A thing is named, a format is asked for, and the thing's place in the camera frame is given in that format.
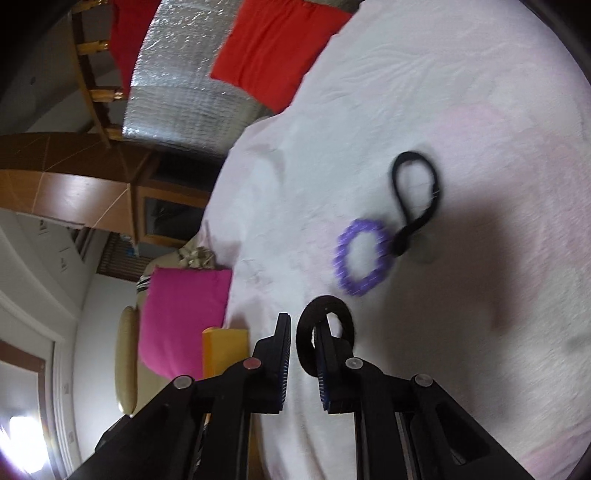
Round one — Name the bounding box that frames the orange box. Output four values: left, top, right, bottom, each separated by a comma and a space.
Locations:
202, 327, 250, 381

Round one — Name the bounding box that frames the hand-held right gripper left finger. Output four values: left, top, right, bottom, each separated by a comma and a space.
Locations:
69, 313, 291, 480

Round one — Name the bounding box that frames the wide black hair band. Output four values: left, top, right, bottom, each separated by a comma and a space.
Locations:
295, 295, 355, 380

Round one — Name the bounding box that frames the large red cloth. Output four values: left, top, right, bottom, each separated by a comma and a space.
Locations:
110, 0, 161, 95

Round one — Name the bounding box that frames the white blanket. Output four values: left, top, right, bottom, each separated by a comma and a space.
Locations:
201, 0, 591, 480

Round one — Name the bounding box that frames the thin black hair tie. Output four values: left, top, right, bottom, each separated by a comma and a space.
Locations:
390, 151, 444, 257

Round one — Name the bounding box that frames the silver foil sheet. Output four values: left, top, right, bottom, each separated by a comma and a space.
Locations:
122, 0, 273, 155

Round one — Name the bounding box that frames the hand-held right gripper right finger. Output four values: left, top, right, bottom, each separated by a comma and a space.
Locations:
314, 323, 536, 480

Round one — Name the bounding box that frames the wooden chair frame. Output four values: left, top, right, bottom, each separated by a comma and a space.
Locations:
69, 0, 134, 148

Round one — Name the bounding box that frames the wooden cabinet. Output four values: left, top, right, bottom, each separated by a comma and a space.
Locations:
0, 131, 218, 245

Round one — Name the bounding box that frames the bright window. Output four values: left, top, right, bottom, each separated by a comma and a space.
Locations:
0, 342, 54, 476

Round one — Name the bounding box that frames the beige tasseled cloth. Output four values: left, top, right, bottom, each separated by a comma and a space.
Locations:
179, 246, 217, 269

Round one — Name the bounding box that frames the purple bead bracelet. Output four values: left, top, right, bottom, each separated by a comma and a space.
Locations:
336, 218, 393, 297

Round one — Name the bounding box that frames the pink cushion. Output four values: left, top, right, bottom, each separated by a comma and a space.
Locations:
139, 267, 233, 380

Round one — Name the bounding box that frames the beige sofa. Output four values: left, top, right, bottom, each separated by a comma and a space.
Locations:
113, 249, 204, 416

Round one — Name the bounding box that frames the dark slatted shutter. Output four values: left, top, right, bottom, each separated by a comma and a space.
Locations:
99, 231, 153, 280

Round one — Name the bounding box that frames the small red cushion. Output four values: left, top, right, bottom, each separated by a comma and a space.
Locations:
210, 0, 354, 114

